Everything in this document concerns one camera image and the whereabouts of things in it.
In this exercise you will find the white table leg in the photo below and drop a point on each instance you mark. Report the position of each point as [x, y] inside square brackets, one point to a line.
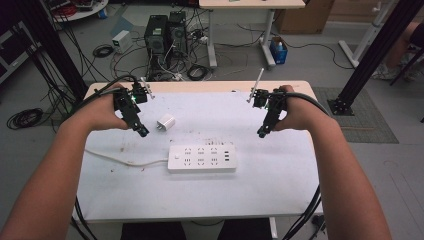
[273, 228]

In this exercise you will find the white table mat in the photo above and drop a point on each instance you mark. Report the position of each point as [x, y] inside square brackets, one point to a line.
[206, 193]

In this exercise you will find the white metal stand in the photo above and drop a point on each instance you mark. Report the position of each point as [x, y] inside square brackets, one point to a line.
[365, 38]

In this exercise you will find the small white box device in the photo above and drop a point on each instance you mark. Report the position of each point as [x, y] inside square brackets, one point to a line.
[121, 41]

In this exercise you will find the white charger adapter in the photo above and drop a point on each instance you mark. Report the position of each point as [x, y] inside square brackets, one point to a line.
[165, 122]

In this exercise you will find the blue box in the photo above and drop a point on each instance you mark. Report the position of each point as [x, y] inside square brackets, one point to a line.
[278, 50]

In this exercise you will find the black equipment rack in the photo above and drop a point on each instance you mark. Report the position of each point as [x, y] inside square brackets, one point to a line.
[13, 51]

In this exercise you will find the round white table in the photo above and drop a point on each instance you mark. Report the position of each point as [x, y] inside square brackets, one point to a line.
[81, 9]

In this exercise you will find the black plug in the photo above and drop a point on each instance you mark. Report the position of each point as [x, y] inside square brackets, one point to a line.
[318, 220]

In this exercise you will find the beige desk with white legs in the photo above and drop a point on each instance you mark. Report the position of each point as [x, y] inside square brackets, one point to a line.
[250, 4]

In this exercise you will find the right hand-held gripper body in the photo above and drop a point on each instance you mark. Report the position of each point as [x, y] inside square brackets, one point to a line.
[276, 105]

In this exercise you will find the grey floor mat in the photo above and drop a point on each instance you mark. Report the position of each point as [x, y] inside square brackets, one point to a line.
[366, 125]

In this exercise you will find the person's left hand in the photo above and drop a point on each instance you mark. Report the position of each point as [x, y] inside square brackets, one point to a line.
[98, 111]

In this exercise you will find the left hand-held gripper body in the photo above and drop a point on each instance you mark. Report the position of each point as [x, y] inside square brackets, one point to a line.
[125, 101]

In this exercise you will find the black computer tower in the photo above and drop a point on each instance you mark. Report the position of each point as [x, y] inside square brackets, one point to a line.
[177, 31]
[156, 38]

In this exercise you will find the cardboard box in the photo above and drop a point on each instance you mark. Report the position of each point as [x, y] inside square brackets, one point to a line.
[305, 16]

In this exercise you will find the person's right hand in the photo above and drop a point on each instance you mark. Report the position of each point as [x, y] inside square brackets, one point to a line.
[301, 111]

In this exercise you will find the white floor power strip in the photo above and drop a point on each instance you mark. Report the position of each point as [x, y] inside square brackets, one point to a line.
[177, 77]

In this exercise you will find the black metal stand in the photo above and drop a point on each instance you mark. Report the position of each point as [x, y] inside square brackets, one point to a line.
[53, 50]
[376, 56]

